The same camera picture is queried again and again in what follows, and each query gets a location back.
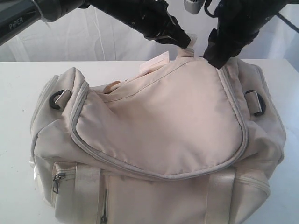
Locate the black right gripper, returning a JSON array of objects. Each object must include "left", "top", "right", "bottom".
[{"left": 203, "top": 0, "right": 280, "bottom": 68}]

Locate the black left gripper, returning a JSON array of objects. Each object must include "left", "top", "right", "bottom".
[{"left": 88, "top": 0, "right": 191, "bottom": 48}]

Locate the beige fabric duffel bag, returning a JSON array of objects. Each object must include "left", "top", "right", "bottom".
[{"left": 30, "top": 44, "right": 286, "bottom": 224}]

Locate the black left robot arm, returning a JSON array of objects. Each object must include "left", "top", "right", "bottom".
[{"left": 0, "top": 0, "right": 191, "bottom": 49}]

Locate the white backdrop curtain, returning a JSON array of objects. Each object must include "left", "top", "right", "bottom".
[{"left": 0, "top": 7, "right": 299, "bottom": 63}]

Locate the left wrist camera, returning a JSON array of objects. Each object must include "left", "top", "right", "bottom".
[{"left": 184, "top": 0, "right": 205, "bottom": 14}]

